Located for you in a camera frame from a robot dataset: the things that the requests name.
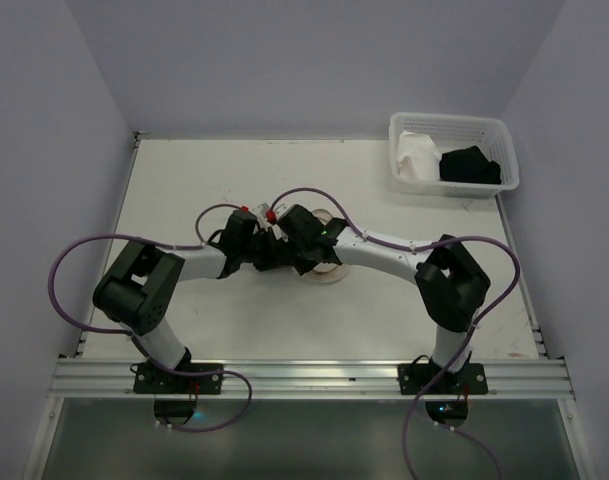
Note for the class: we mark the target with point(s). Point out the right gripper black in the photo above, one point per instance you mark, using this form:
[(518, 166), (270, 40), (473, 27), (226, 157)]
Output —
[(298, 251)]

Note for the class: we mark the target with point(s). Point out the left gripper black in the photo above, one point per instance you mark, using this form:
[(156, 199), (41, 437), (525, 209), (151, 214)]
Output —
[(263, 248)]

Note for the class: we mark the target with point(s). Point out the white bra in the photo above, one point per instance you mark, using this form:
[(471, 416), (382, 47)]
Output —
[(417, 157)]

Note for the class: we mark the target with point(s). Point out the black bra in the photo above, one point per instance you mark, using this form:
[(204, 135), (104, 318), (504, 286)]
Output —
[(469, 165)]

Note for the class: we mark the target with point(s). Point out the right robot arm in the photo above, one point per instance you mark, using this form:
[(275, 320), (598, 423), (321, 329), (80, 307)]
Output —
[(451, 283)]

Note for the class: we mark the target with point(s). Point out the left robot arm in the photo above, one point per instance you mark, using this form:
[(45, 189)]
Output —
[(137, 289)]

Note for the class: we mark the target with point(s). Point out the white plastic basket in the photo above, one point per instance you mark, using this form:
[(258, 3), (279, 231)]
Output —
[(454, 132)]

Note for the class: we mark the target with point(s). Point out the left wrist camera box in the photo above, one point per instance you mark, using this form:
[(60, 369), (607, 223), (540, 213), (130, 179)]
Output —
[(260, 213)]

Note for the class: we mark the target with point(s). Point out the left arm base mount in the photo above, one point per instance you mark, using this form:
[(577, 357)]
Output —
[(176, 396)]

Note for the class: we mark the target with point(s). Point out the aluminium rail frame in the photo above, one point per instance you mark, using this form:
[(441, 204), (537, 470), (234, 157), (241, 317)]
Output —
[(311, 390)]

